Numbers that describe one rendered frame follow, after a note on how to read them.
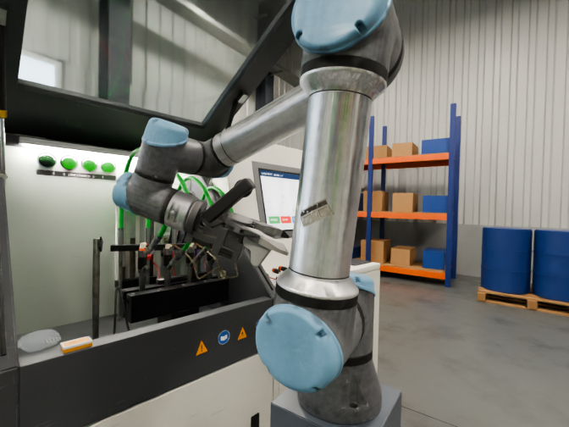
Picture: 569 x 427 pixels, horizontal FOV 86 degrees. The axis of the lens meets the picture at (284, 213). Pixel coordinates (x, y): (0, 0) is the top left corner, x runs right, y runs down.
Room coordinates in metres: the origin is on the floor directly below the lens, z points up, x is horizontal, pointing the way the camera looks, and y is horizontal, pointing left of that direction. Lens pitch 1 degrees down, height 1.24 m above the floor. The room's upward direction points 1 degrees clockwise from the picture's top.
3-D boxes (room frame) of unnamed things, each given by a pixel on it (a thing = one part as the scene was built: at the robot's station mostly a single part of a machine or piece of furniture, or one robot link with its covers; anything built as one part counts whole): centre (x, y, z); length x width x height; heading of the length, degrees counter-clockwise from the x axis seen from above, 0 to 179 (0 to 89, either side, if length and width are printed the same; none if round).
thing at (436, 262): (6.11, -1.84, 1.50); 2.78 x 0.86 x 3.00; 55
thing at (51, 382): (0.78, 0.27, 0.87); 0.62 x 0.04 x 0.16; 136
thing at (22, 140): (1.13, 0.62, 1.43); 0.54 x 0.03 x 0.02; 136
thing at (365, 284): (0.55, -0.10, 1.07); 0.13 x 0.12 x 0.14; 152
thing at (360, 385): (0.56, -0.11, 0.95); 0.15 x 0.15 x 0.10
